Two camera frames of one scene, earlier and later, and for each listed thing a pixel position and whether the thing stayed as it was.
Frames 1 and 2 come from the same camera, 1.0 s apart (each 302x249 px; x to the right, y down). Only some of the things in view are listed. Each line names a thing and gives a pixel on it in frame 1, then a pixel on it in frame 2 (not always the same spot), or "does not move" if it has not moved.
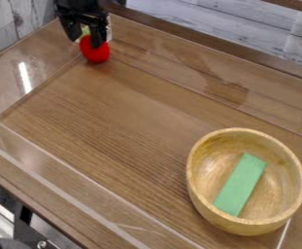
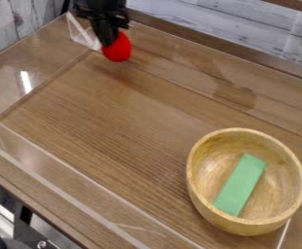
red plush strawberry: x=97 y=54 -> x=119 y=50
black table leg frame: x=36 y=231 does not move
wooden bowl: x=245 y=177 does not move
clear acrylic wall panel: x=17 y=157 does not move
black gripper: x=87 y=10 -> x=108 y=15
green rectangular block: x=240 y=184 does not move
